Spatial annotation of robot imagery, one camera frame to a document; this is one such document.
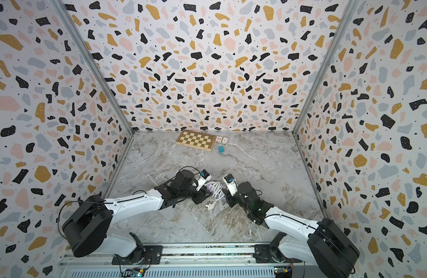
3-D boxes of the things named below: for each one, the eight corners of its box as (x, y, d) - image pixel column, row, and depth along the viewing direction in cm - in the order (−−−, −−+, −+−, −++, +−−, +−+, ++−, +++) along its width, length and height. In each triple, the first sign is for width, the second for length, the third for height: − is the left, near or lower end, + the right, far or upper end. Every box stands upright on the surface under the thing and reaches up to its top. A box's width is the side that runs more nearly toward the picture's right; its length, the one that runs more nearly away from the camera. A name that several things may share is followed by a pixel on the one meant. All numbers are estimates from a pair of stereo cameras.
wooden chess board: (176, 144, 117) (176, 141, 114) (184, 131, 124) (183, 129, 122) (211, 151, 113) (211, 148, 111) (216, 138, 121) (216, 135, 119)
